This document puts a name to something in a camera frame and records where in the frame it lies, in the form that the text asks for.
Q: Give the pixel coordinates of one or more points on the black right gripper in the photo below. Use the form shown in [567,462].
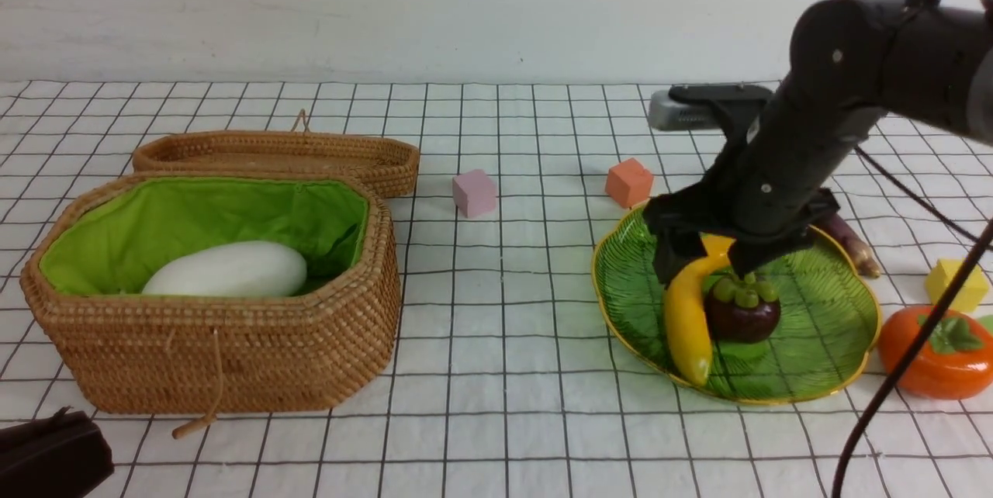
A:
[763,225]

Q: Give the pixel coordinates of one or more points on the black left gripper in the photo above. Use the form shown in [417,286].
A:
[64,455]

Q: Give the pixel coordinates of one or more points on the yellow toy banana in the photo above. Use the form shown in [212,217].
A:
[687,333]

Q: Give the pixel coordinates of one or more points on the purple toy mangosteen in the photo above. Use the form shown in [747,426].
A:
[743,310]

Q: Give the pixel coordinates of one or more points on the purple toy eggplant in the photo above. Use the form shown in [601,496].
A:
[859,252]

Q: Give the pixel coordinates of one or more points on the white toy radish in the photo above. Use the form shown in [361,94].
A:
[246,269]

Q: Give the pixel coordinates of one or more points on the orange toy persimmon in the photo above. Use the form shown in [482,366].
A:
[955,364]

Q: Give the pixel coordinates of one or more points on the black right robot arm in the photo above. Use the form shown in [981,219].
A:
[852,63]

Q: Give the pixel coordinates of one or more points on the orange foam cube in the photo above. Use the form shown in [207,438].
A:
[629,183]

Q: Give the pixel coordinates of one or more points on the green glass leaf plate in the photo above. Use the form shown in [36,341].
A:
[829,323]

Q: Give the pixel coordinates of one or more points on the pink foam cube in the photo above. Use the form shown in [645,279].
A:
[474,193]

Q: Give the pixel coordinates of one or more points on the woven rattan basket green lining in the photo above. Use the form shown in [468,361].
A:
[137,354]

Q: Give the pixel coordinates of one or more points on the white grid tablecloth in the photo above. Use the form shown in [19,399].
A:
[505,381]

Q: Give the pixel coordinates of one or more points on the woven rattan basket lid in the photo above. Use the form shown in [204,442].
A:
[387,167]

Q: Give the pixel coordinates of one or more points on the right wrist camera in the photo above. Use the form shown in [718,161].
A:
[690,106]

